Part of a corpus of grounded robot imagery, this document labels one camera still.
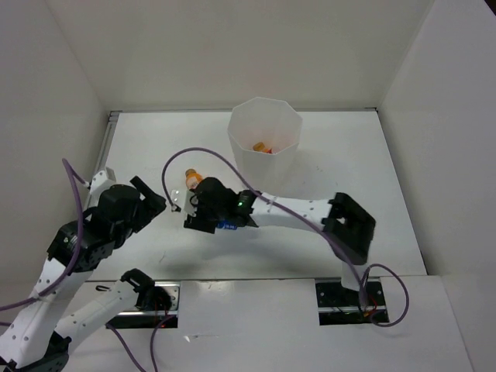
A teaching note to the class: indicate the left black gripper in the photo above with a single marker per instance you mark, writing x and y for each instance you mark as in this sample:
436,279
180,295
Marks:
153,204

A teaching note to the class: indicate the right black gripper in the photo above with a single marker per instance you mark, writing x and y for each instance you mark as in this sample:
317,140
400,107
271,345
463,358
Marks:
201,224

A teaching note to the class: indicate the orange juice bottle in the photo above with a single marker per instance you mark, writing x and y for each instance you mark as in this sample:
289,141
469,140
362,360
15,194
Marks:
261,147
192,179

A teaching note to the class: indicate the blue label clear bottle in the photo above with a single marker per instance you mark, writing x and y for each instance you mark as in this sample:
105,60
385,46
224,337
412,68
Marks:
226,225

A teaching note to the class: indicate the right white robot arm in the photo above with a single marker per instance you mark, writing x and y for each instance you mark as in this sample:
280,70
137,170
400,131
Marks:
344,224

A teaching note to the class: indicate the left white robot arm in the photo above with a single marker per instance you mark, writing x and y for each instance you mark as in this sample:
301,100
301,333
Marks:
42,336

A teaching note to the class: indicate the translucent white bin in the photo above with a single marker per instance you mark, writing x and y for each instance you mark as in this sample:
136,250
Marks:
264,135

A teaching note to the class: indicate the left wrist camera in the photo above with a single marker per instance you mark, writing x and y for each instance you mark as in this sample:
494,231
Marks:
101,181

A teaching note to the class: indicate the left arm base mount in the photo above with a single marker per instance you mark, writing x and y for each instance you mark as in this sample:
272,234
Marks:
158,304

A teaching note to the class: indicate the aluminium table edge rail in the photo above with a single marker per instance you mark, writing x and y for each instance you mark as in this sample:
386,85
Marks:
106,142

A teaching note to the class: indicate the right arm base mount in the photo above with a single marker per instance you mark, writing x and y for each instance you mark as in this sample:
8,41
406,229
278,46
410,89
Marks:
339,306

